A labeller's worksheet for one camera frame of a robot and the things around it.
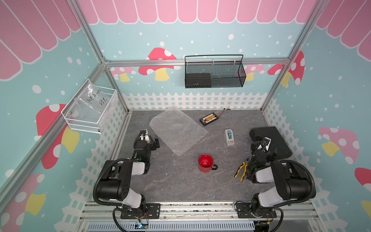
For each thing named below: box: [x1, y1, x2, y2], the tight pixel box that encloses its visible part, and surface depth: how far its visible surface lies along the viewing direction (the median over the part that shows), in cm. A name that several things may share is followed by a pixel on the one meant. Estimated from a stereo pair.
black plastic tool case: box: [249, 126, 293, 160], surface depth 100 cm
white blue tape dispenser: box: [224, 129, 235, 147], surface depth 102 cm
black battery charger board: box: [199, 112, 219, 127], surface depth 115 cm
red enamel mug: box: [198, 153, 218, 174], surface depth 87 cm
